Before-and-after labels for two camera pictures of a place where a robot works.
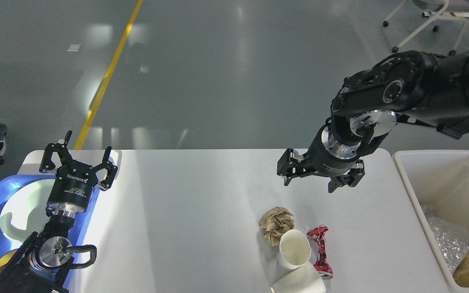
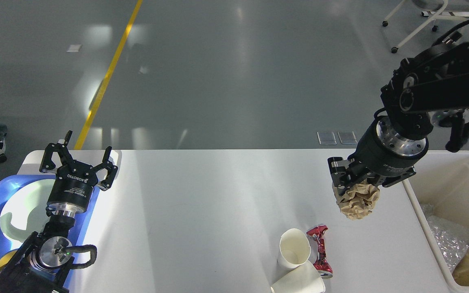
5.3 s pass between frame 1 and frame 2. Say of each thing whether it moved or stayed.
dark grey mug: stayed
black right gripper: moved
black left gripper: stayed
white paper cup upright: stayed
